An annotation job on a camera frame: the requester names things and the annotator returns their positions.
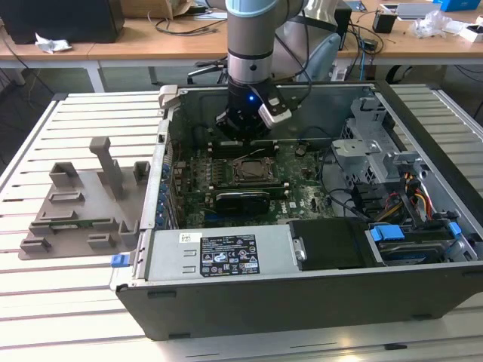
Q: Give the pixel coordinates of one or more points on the silver CPU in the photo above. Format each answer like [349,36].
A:
[252,164]

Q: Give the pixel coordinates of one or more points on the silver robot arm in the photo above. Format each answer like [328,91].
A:
[249,41]

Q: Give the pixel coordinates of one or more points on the CPU socket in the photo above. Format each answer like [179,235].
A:
[234,178]

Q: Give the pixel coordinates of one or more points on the round coin battery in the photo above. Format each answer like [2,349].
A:
[300,151]

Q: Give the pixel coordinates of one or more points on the green motherboard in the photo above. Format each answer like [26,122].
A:
[298,177]

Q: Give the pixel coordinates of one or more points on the black graphics card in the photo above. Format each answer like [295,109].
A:
[241,203]

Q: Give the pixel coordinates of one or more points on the small white labelled box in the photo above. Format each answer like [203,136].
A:
[339,73]

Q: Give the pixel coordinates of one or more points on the silver metal drive cage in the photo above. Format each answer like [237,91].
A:
[362,151]

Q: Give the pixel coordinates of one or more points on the wooden desk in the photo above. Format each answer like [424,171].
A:
[113,41]

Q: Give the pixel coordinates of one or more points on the black plastic shroud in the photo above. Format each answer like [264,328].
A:
[332,241]

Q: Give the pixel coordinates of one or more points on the silver power supply unit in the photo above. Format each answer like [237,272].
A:
[170,256]

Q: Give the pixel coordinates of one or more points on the small black open box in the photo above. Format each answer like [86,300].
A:
[385,23]

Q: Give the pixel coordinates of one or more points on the grey parts rack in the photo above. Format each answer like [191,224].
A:
[102,211]

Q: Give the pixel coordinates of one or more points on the hard disk blue carrier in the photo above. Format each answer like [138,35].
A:
[386,233]

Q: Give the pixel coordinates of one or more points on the blue plastic case latch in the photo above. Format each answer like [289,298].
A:
[120,261]

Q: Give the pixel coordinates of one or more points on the green RAM stick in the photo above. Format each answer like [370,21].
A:
[85,223]

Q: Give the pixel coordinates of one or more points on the crumpled white paper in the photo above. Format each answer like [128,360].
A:
[53,43]

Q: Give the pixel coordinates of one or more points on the grey flat tray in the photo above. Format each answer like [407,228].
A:
[415,10]

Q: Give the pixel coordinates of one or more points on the black grey PC case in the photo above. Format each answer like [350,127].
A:
[302,309]

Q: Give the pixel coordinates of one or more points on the large black box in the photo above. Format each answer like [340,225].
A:
[56,19]

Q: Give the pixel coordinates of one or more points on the clear plastic bag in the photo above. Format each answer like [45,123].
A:
[430,24]

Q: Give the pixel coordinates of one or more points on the blue box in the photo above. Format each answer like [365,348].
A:
[458,4]

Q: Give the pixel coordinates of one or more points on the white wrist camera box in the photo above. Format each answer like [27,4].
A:
[274,117]

